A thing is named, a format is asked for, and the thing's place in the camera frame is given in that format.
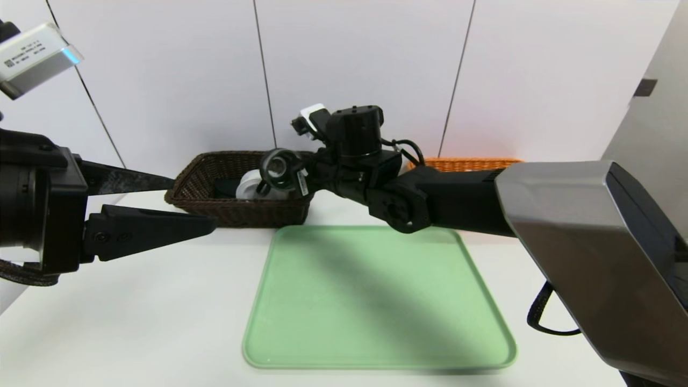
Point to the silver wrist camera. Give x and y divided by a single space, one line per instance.
32 56
312 119

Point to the black wall bracket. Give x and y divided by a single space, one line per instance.
645 87

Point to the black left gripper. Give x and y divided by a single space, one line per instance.
64 209

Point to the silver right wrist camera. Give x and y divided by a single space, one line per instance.
312 119

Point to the black leather pouch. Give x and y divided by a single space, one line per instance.
226 188

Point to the white round plastic cup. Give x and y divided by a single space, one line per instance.
250 185

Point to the silver and black right robot arm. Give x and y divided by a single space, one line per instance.
580 242

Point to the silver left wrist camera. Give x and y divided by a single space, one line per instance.
32 56

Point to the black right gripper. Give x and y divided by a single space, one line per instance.
302 183

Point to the dark brown wicker basket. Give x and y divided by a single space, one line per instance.
215 207

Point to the light green plastic tray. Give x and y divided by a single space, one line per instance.
376 306

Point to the orange wicker basket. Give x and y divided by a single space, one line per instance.
467 163

